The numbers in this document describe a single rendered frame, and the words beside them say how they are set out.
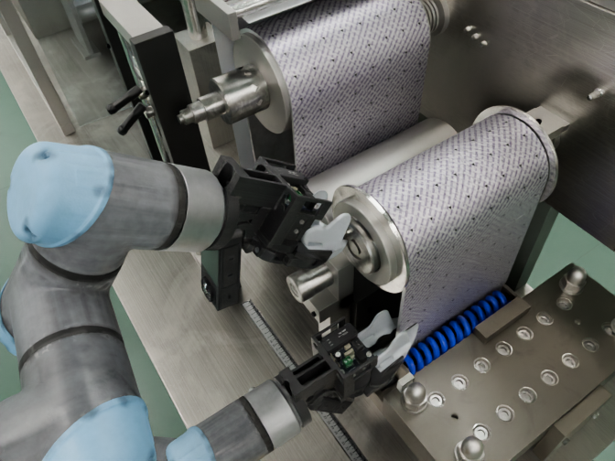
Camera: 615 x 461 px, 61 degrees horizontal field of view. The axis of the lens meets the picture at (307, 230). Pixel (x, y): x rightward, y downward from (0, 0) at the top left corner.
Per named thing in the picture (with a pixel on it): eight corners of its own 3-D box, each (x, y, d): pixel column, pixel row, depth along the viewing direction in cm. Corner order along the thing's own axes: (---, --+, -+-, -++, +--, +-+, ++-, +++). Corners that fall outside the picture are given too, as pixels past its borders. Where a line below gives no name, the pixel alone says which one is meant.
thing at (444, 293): (392, 357, 79) (403, 287, 65) (503, 281, 87) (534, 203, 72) (394, 359, 79) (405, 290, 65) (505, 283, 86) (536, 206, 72)
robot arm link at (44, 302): (-5, 406, 40) (42, 308, 36) (-17, 297, 47) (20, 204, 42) (97, 397, 45) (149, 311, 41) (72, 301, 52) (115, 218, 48)
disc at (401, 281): (333, 242, 74) (329, 163, 63) (336, 241, 74) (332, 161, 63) (403, 315, 66) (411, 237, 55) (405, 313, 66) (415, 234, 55)
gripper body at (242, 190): (339, 205, 53) (249, 189, 44) (297, 270, 56) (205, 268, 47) (297, 164, 57) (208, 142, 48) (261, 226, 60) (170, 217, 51)
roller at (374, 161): (292, 225, 85) (285, 170, 75) (414, 160, 93) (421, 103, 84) (336, 274, 78) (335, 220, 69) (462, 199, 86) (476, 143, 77)
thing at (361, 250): (361, 280, 67) (329, 230, 68) (372, 273, 67) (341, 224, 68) (381, 267, 60) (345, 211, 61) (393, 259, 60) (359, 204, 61)
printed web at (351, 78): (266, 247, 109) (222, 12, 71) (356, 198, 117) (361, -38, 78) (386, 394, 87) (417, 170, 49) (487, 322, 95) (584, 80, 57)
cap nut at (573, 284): (554, 284, 85) (562, 267, 81) (568, 273, 86) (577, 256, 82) (573, 299, 83) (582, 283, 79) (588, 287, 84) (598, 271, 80)
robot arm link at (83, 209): (-8, 203, 41) (26, 112, 37) (124, 216, 49) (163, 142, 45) (15, 276, 36) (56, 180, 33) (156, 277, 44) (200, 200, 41)
